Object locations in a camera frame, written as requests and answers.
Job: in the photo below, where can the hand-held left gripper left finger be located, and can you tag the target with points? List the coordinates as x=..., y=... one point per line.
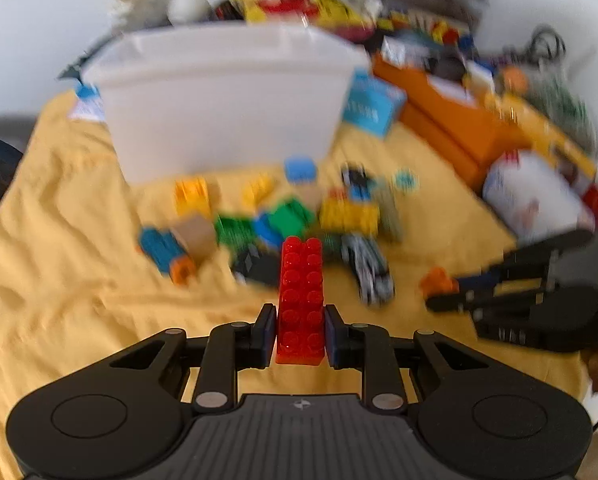
x=266, y=335

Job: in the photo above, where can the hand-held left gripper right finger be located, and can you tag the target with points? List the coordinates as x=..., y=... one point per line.
x=333, y=340

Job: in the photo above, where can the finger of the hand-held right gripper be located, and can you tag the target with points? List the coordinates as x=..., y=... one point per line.
x=509, y=270
x=479, y=301

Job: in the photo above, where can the orange toy brick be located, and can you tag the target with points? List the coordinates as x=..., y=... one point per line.
x=439, y=282

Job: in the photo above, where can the long red toy brick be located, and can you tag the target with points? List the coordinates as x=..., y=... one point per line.
x=299, y=300

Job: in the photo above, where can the green printed toy brick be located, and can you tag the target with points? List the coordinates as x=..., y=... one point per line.
x=291, y=215

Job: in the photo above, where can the white plastic storage bin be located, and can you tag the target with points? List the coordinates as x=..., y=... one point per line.
x=219, y=105

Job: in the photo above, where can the black toy piece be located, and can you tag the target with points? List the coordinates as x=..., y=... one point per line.
x=254, y=265

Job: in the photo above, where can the white wipes packet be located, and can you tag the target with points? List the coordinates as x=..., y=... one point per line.
x=534, y=200

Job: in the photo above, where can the black and white toy car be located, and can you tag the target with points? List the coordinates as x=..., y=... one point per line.
x=371, y=270

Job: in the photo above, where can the blue toy brick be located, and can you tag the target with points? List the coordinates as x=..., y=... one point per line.
x=301, y=167
x=266, y=227

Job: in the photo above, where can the tan toy brick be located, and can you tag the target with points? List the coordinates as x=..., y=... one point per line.
x=195, y=235

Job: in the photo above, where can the yellow toy brick assembly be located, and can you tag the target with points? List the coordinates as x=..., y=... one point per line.
x=349, y=215

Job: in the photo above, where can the blue and orange toy piece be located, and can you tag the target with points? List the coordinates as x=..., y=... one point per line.
x=161, y=252

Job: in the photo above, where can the green frog sticker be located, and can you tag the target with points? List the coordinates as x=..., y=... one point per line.
x=406, y=180

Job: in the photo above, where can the small yellow toy brick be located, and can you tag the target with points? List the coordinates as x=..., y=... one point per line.
x=259, y=190

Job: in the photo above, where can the orange box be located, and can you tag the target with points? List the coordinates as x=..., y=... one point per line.
x=459, y=125

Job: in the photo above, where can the large yellow toy brick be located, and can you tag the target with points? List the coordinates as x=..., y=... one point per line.
x=191, y=195

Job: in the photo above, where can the toy figure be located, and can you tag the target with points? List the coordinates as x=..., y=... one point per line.
x=361, y=182

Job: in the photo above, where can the orange ball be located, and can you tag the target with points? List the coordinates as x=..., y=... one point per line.
x=516, y=79

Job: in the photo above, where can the yellow cloth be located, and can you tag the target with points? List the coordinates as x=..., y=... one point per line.
x=69, y=260

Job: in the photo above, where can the blue cardboard box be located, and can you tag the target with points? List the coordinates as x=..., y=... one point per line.
x=374, y=102

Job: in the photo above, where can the pile of small colourful bricks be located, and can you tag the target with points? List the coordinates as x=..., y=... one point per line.
x=429, y=27

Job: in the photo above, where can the blue and white packet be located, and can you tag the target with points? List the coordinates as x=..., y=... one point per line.
x=86, y=102

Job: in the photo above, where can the yellow red snack bag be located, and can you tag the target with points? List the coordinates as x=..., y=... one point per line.
x=299, y=2

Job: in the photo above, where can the white ball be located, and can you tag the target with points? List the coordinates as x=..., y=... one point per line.
x=186, y=6

